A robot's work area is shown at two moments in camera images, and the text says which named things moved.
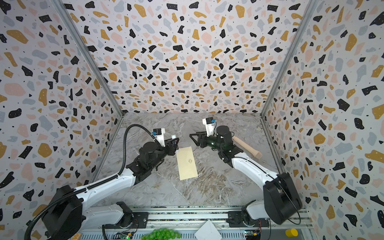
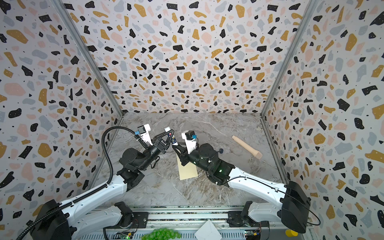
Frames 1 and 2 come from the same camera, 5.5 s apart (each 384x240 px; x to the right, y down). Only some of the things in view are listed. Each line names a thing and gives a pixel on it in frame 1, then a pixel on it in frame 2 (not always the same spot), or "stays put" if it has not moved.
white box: x=209 y=122 -> x=189 y=137
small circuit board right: x=252 y=234 stays put
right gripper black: x=202 y=139 -> x=181 y=151
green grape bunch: x=163 y=233 stays put
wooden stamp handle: x=258 y=154 stays put
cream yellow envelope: x=186 y=163 stays put
